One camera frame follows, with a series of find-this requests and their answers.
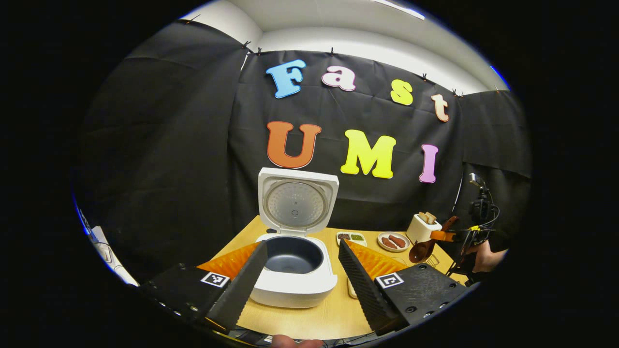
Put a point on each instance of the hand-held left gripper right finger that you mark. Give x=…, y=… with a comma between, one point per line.
x=367, y=290

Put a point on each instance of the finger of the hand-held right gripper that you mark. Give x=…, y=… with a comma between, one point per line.
x=442, y=236

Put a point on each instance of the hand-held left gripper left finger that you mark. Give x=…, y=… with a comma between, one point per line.
x=239, y=290

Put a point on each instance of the brown wooden spoon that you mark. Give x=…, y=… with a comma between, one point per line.
x=420, y=250

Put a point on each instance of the white rice cooker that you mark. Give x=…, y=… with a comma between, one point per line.
x=295, y=285

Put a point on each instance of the toast slice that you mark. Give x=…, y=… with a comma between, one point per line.
x=422, y=218
x=431, y=217

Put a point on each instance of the white toaster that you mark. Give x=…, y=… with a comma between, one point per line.
x=420, y=233

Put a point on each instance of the brown meat piece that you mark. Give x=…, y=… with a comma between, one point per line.
x=388, y=243
x=398, y=240

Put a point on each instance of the round white plate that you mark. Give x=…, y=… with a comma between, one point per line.
x=394, y=250

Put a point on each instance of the white divided bean dish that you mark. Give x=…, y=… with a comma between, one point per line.
x=350, y=237

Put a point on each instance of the white side desk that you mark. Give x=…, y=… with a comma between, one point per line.
x=116, y=268

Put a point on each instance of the black backdrop cloth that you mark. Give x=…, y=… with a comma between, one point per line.
x=169, y=145

